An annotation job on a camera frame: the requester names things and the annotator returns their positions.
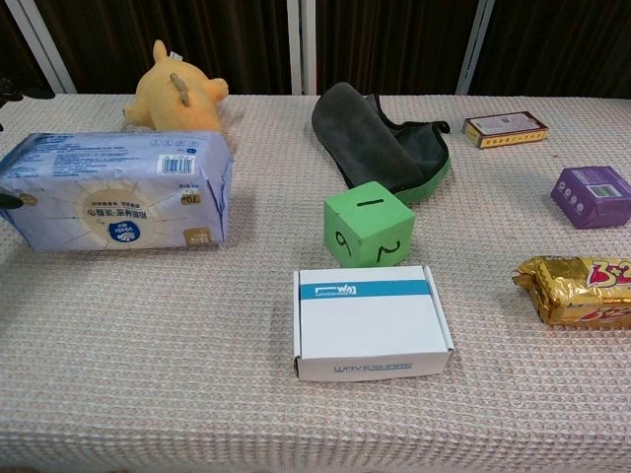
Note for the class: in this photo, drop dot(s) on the white slanted frame post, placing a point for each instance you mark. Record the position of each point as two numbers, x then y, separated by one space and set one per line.
474 49
42 49

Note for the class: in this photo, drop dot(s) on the dark brown curtain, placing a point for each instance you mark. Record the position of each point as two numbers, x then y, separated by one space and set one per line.
394 44

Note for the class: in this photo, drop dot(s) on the green numbered foam cube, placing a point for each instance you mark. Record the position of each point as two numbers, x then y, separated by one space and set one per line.
367 226

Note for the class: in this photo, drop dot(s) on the yellow plush toy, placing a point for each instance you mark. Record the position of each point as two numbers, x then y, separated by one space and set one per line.
182 108

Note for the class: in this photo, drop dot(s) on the yellow and maroon small box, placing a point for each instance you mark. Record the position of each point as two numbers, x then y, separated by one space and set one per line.
505 129

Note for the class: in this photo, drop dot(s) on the grey and green cloth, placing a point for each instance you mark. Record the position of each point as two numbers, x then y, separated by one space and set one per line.
365 138

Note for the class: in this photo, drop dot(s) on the purple small box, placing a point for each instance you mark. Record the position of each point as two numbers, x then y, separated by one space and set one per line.
591 197

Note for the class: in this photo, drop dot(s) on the beige waffle tablecloth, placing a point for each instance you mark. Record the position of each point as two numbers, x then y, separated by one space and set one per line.
148 345

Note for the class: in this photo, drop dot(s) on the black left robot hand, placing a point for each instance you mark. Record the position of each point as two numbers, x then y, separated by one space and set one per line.
20 91

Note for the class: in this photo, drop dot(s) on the white upright frame post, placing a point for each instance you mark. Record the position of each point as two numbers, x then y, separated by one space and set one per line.
294 49
309 49

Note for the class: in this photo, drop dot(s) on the blue tissue pack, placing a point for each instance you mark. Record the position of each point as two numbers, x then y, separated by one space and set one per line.
98 197

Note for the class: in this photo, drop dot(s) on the gold foil snack package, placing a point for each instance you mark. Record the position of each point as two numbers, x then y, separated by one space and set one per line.
567 290

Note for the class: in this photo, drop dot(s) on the white Waveshare cardboard box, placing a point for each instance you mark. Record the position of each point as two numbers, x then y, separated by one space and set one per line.
370 320

